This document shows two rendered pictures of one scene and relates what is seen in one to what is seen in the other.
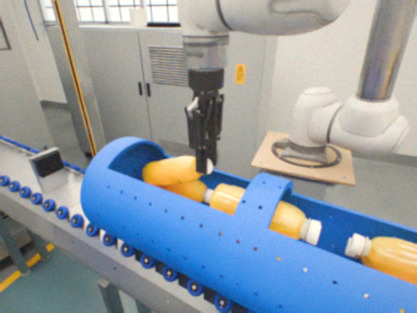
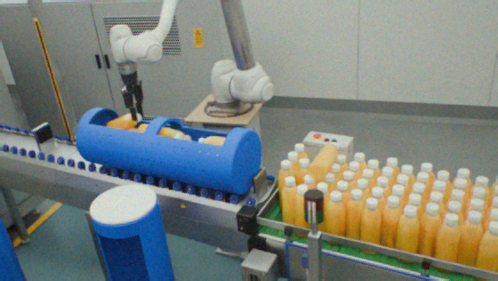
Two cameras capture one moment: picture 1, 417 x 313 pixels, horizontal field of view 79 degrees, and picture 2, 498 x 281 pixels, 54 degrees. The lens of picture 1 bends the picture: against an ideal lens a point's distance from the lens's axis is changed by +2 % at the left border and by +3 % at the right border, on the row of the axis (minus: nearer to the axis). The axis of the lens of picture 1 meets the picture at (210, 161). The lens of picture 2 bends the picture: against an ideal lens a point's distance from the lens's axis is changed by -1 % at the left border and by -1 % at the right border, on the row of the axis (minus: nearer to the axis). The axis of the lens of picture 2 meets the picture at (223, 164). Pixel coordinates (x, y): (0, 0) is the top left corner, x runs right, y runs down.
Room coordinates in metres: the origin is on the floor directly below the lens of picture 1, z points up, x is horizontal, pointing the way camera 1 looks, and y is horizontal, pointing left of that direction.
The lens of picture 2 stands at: (-1.63, -0.48, 2.15)
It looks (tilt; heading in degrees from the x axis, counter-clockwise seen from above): 30 degrees down; 3
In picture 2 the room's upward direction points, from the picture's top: 7 degrees counter-clockwise
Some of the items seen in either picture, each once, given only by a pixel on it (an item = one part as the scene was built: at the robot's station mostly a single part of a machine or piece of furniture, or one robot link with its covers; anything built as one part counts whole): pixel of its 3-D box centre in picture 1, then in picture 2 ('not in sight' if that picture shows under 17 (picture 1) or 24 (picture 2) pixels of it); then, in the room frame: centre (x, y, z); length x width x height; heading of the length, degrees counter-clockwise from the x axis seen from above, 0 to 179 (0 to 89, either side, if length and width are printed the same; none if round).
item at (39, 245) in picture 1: (31, 226); (12, 207); (1.25, 1.19, 0.31); 0.06 x 0.06 x 0.63; 60
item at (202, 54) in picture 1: (205, 53); (127, 66); (0.54, 0.01, 1.46); 0.09 x 0.09 x 0.06
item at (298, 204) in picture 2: not in sight; (302, 212); (-0.08, -0.68, 1.00); 0.07 x 0.07 x 0.20
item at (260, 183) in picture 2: not in sight; (260, 184); (0.17, -0.53, 0.99); 0.10 x 0.02 x 0.12; 150
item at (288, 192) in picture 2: not in sight; (291, 204); (-0.01, -0.64, 1.00); 0.07 x 0.07 x 0.20
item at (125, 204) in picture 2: not in sight; (123, 203); (0.07, 0.04, 1.03); 0.28 x 0.28 x 0.01
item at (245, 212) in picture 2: not in sight; (249, 220); (-0.03, -0.47, 0.95); 0.10 x 0.07 x 0.10; 150
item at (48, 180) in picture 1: (51, 171); (44, 139); (0.84, 0.62, 1.00); 0.10 x 0.04 x 0.15; 150
